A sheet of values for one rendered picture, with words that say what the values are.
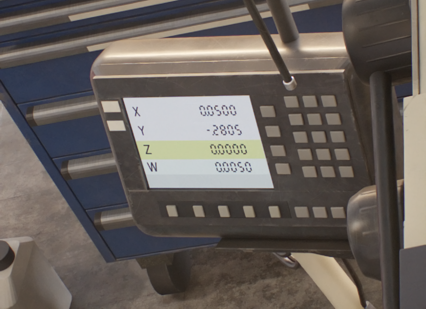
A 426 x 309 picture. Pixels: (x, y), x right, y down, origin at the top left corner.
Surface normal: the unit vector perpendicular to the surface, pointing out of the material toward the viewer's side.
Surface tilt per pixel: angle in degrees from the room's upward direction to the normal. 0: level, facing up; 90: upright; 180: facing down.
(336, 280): 48
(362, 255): 68
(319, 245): 19
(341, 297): 53
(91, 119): 90
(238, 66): 15
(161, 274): 62
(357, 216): 28
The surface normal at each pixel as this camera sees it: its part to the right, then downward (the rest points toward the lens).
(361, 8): -0.36, -0.48
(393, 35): -0.28, 0.14
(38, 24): -0.11, 0.75
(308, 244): -0.24, -0.86
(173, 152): -0.39, 0.51
